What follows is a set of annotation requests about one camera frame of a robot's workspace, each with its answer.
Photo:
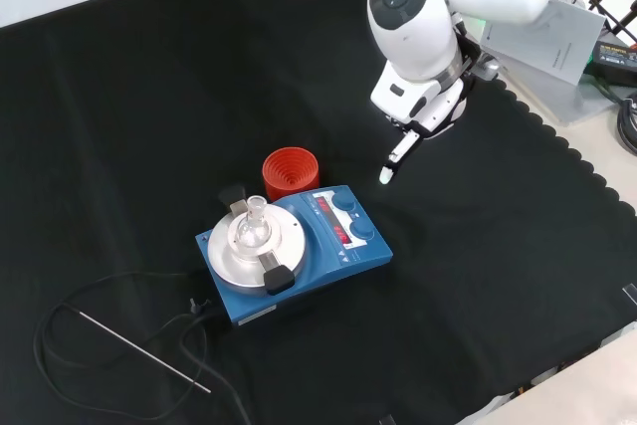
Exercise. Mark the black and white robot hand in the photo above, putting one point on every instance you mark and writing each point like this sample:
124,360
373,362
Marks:
403,96

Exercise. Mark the heater with blue base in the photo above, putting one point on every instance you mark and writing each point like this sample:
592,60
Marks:
318,271

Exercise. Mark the orange ribbed silicone cup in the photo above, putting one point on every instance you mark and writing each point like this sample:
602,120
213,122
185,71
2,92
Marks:
291,171

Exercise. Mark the pale board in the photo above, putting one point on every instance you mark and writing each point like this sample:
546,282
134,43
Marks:
557,42

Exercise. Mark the clear round-bottom glass flask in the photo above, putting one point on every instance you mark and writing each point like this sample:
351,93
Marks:
251,233

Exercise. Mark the black power adapter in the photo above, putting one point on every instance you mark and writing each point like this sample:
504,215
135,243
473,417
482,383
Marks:
617,59

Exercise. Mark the black bench cloth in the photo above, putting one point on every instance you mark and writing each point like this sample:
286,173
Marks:
149,121

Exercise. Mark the thin metal probe rod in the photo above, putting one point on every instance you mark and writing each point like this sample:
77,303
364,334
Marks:
144,351

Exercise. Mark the grey metal base plate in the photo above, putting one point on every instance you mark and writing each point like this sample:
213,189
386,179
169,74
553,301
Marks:
572,101

